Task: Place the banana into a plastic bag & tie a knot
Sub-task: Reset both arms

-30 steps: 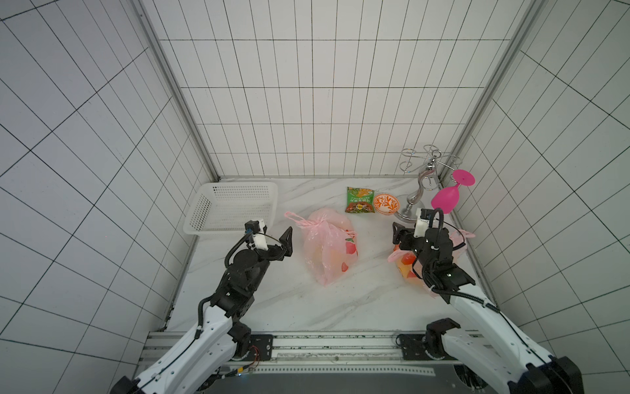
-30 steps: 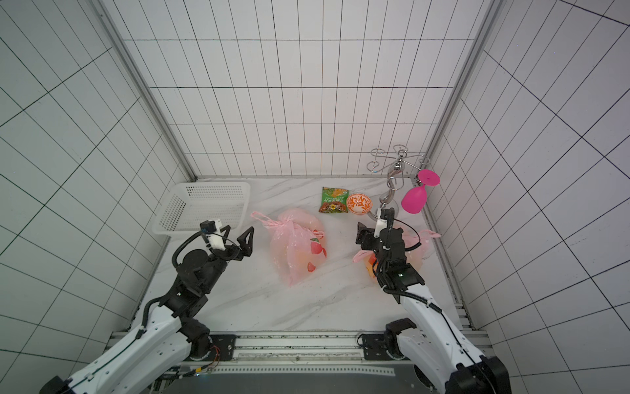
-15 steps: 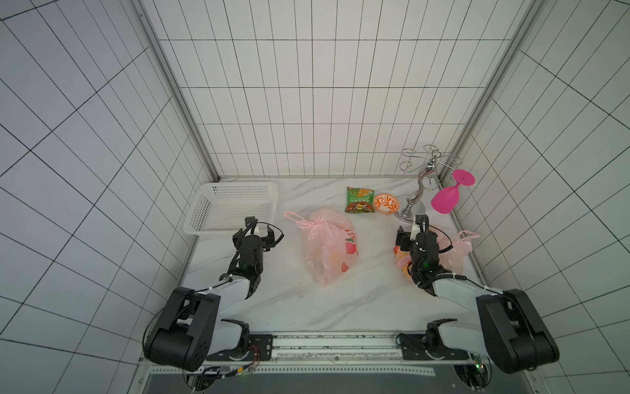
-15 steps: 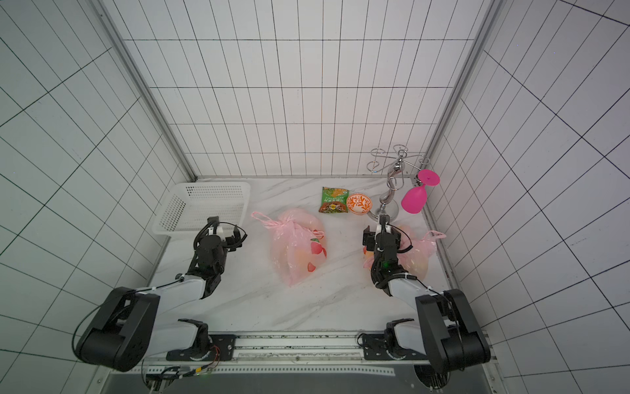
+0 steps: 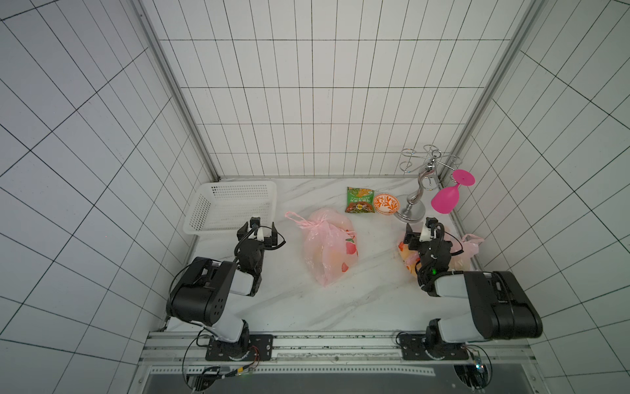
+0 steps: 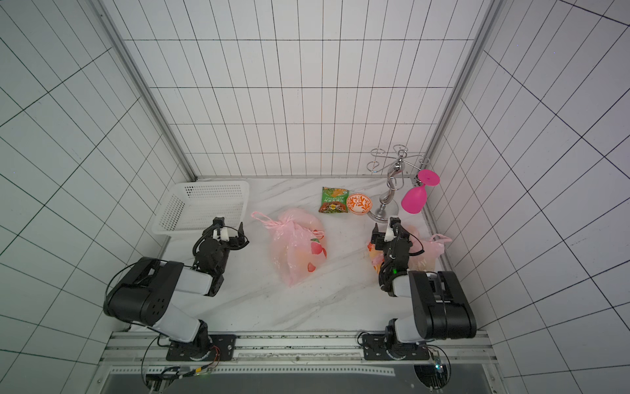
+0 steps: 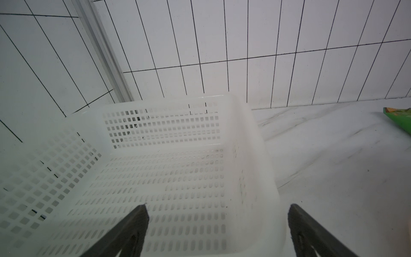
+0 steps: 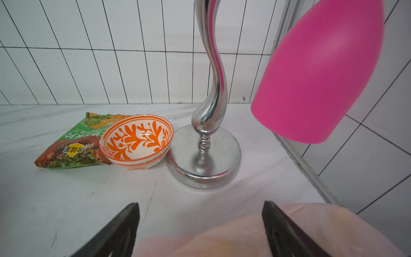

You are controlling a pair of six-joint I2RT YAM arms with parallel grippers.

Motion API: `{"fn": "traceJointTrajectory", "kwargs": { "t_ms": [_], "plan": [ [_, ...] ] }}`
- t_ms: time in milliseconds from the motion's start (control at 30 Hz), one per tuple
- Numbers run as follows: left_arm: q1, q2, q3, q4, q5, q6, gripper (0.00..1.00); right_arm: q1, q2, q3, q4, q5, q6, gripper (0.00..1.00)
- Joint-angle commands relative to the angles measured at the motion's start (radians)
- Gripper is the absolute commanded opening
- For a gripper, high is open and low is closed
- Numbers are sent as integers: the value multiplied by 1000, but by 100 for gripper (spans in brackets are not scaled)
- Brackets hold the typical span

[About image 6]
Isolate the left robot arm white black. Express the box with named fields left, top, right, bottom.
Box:
left=103, top=217, right=249, bottom=352

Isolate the magenta plastic wine glass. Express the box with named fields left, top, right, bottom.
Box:
left=401, top=169, right=441, bottom=214

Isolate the white plastic basket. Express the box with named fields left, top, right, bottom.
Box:
left=152, top=181, right=249, bottom=236

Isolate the chrome wire glass rack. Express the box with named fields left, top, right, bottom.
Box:
left=367, top=144, right=430, bottom=223

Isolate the pink plastic bag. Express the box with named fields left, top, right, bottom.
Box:
left=251, top=208, right=327, bottom=287
left=367, top=234, right=452, bottom=274

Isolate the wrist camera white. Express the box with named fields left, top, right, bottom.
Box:
left=214, top=227, right=230, bottom=242
left=384, top=223, right=398, bottom=243

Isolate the green snack packet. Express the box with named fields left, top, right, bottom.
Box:
left=318, top=187, right=349, bottom=213

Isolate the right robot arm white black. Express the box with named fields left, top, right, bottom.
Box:
left=368, top=216, right=477, bottom=352

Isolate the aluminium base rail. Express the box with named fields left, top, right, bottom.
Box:
left=98, top=331, right=498, bottom=380

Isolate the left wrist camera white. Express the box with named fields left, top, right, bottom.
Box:
left=214, top=227, right=230, bottom=242

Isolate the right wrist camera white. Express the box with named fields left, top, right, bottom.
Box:
left=384, top=223, right=398, bottom=243

